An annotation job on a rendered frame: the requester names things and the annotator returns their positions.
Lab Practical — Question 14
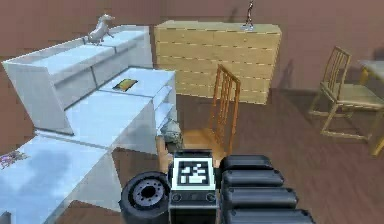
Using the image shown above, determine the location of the pale wooden chair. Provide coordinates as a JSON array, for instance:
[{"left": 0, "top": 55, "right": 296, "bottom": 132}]
[{"left": 308, "top": 45, "right": 384, "bottom": 143}]

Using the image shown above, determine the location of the purple patterned flat item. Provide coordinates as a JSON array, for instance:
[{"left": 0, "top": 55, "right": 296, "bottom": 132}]
[{"left": 0, "top": 150, "right": 30, "bottom": 170}]

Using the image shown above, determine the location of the grey lumpy object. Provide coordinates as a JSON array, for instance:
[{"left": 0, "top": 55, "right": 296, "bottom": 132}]
[{"left": 160, "top": 119, "right": 183, "bottom": 148}]

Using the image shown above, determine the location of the light wooden chest of drawers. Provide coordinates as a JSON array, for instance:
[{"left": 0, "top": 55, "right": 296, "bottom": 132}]
[{"left": 153, "top": 19, "right": 283, "bottom": 106}]

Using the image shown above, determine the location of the white animal figurine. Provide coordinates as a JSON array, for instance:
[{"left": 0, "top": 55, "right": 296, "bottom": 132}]
[{"left": 87, "top": 13, "right": 116, "bottom": 46}]

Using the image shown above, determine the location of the dark slim statuette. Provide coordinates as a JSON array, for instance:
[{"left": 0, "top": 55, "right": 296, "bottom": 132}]
[{"left": 240, "top": 0, "right": 256, "bottom": 32}]

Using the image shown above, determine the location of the white sofa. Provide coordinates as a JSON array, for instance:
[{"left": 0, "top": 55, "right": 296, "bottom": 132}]
[{"left": 1, "top": 24, "right": 178, "bottom": 155}]

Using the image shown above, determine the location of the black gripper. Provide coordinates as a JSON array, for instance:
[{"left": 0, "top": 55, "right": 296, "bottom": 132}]
[{"left": 118, "top": 170, "right": 172, "bottom": 224}]

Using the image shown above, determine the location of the orange wooden chair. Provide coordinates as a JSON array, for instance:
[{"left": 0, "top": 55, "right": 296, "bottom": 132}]
[{"left": 155, "top": 63, "right": 242, "bottom": 174}]

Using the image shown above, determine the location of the pale wooden table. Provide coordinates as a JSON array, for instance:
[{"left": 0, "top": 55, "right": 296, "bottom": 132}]
[{"left": 358, "top": 59, "right": 384, "bottom": 157}]

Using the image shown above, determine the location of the white low table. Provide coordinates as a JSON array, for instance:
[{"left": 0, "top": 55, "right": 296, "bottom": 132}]
[{"left": 0, "top": 133, "right": 123, "bottom": 224}]

